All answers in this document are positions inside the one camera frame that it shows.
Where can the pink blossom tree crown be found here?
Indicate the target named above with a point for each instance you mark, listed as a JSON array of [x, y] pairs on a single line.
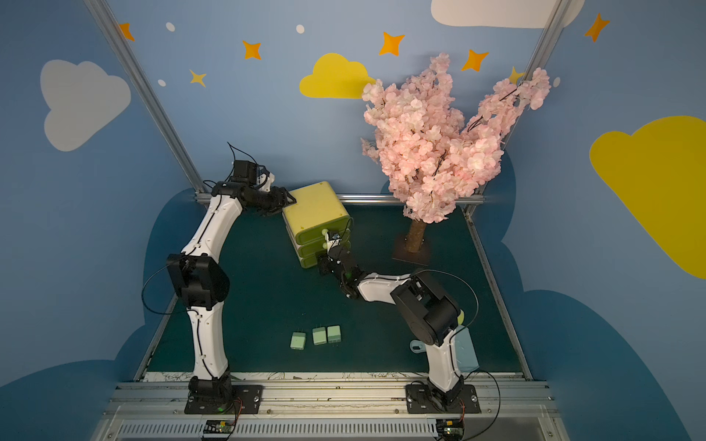
[[432, 155]]

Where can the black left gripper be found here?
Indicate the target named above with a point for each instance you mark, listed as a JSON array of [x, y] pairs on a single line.
[[277, 198]]

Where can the dark metal tree base plate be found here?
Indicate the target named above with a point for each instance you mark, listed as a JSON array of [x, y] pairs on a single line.
[[421, 258]]

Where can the left controller board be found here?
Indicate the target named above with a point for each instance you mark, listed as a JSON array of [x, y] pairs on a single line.
[[218, 428]]

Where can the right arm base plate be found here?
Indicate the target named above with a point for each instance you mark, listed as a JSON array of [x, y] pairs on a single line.
[[421, 398]]

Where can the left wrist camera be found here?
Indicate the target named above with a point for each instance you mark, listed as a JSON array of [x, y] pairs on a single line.
[[244, 172]]

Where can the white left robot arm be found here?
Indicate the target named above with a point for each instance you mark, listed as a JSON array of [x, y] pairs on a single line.
[[199, 281]]

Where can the green drawer cabinet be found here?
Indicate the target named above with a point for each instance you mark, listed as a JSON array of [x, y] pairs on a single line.
[[317, 210]]

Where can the light green plug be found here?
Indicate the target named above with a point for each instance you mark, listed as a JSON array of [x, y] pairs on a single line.
[[298, 341], [334, 334], [319, 336]]

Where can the brown tree trunk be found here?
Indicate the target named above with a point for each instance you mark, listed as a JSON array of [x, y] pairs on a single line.
[[415, 237]]

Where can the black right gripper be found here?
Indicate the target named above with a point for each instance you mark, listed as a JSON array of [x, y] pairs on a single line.
[[331, 261]]

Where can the aluminium frame rail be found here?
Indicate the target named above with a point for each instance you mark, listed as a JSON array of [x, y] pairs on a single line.
[[366, 199]]

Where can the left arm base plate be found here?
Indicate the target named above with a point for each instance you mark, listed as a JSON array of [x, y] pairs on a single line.
[[244, 399]]

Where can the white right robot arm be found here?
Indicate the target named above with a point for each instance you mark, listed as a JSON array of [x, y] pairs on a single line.
[[429, 311]]

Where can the light blue cutting board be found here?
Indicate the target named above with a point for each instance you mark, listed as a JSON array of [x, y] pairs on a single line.
[[465, 352]]

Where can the controller board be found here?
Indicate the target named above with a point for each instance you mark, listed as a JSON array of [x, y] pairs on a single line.
[[218, 428], [449, 430]]

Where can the right controller board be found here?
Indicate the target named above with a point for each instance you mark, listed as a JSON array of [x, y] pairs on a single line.
[[449, 430]]

